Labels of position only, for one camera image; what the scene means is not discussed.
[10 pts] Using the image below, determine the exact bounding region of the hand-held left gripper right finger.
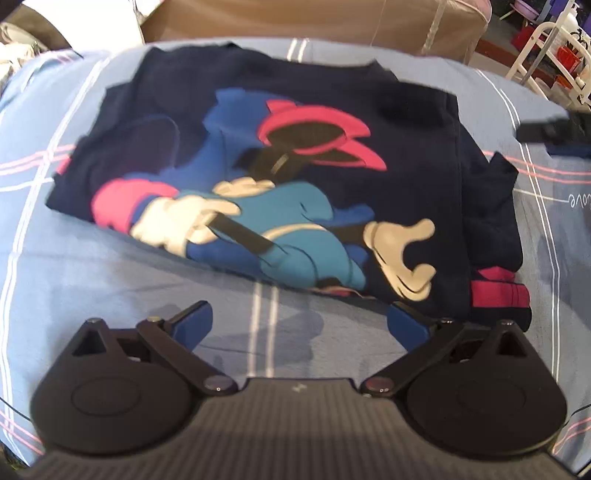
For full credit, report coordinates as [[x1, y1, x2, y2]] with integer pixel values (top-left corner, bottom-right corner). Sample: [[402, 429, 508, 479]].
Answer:
[[359, 300, 533, 398]]

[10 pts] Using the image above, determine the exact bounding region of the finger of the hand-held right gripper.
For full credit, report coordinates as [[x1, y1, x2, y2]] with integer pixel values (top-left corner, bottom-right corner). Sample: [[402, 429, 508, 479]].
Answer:
[[516, 117, 572, 145]]

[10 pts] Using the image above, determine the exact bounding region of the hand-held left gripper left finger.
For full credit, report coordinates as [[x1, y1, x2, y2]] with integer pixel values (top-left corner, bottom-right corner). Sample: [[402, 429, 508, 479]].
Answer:
[[68, 300, 239, 398]]

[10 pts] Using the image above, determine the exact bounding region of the navy cartoon print sweater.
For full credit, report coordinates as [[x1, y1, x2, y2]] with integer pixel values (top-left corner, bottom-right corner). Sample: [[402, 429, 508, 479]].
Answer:
[[45, 42, 533, 333]]

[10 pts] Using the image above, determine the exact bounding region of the white metal rack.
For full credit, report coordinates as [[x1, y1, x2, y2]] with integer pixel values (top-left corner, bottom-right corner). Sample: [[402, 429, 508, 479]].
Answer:
[[505, 0, 591, 103]]

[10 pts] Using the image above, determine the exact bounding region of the red plastic container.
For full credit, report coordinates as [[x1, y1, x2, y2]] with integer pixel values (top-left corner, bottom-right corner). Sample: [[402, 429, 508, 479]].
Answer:
[[512, 25, 540, 48]]

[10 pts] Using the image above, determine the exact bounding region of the blue plaid bedsheet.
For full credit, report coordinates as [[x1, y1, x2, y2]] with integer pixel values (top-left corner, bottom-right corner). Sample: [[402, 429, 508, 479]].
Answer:
[[0, 37, 591, 467]]

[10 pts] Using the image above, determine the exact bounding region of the purple plastic basin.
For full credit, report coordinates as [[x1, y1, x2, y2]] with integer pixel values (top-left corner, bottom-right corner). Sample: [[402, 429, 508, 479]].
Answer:
[[510, 0, 551, 21]]

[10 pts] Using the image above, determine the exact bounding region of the taped cardboard box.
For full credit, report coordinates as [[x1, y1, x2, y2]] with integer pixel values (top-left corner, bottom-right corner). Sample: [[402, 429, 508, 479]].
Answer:
[[141, 0, 491, 65]]

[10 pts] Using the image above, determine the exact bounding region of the floral patterned cloth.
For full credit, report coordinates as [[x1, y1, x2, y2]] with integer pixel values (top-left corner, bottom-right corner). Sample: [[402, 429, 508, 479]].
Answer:
[[0, 22, 40, 95]]

